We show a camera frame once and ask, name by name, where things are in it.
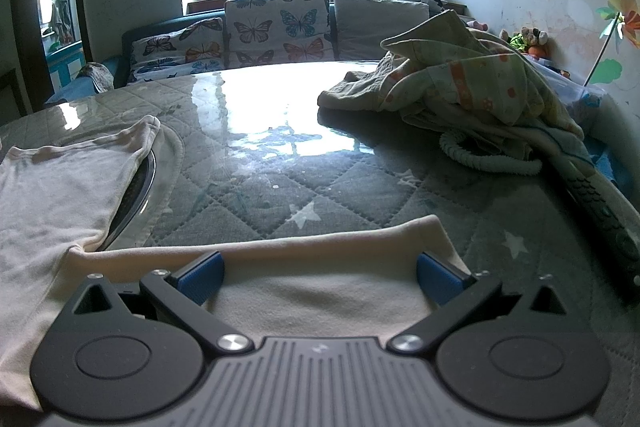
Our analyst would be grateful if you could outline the dark wooden door frame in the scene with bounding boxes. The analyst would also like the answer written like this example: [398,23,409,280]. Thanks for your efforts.
[10,0,96,118]

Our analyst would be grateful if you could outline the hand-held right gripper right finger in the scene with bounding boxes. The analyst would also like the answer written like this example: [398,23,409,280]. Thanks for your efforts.
[387,251,571,354]

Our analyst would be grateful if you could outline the round black induction cooktop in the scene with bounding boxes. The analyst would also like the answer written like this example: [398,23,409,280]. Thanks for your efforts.
[95,152,158,253]

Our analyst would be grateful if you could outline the cream long-sleeved shirt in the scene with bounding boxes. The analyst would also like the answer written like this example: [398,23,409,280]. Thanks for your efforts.
[0,114,473,413]

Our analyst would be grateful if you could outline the white coiled cord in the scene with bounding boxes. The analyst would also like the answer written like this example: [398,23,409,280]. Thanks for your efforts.
[439,129,543,174]

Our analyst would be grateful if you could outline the patterned grey cloth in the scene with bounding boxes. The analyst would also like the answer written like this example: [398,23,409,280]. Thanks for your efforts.
[75,63,116,94]

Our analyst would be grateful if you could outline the butterfly print cushion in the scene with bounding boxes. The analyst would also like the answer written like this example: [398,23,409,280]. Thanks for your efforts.
[126,57,226,84]
[131,18,224,62]
[224,0,332,68]

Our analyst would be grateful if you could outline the dark wooden chair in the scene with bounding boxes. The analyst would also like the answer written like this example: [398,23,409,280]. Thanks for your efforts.
[0,67,33,122]

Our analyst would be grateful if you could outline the blue cabinet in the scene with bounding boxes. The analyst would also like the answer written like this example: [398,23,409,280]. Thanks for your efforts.
[46,39,83,90]

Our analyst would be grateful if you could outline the grey quilted table cover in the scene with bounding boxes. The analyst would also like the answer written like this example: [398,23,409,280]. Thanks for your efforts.
[0,62,640,427]

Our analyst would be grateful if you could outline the black keypad handset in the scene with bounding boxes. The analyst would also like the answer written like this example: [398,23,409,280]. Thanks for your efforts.
[562,157,640,293]

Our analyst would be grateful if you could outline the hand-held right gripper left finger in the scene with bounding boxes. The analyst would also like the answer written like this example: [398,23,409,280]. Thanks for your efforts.
[70,249,256,355]

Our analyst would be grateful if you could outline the colourful pinwheel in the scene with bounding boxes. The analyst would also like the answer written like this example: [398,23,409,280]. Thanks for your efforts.
[582,0,640,88]

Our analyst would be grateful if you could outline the blue sofa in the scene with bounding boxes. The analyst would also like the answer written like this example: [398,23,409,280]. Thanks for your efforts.
[45,4,571,105]

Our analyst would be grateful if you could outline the floral print garment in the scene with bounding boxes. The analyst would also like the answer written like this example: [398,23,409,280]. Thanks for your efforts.
[380,9,586,140]

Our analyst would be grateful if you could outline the white blue-trimmed cloth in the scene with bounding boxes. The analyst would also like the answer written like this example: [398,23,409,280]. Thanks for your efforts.
[542,119,616,188]

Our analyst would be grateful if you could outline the brown plush toy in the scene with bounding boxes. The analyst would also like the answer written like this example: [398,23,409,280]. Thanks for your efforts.
[520,27,549,48]

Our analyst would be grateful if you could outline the plain grey cushion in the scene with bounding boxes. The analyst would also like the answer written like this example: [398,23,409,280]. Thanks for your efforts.
[333,0,431,62]

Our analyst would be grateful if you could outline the hanging clothes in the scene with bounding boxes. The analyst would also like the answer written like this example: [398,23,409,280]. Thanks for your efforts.
[50,0,71,28]

